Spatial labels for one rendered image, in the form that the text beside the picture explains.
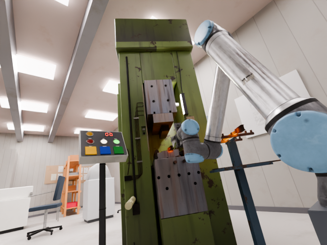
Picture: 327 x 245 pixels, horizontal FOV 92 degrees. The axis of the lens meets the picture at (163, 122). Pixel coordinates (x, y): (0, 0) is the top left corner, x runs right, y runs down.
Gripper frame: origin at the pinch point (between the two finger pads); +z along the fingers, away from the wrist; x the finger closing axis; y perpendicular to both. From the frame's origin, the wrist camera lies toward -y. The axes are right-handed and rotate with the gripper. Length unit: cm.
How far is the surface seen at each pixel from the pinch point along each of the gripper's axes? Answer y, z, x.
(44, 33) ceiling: -276, 143, -196
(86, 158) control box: 5, 7, -64
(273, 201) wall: 84, 170, 189
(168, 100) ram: -51, 33, 5
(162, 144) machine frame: -16, 81, 0
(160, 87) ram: -66, 33, -1
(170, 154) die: 4.4, 33.0, -0.9
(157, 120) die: -29.1, 32.9, -8.1
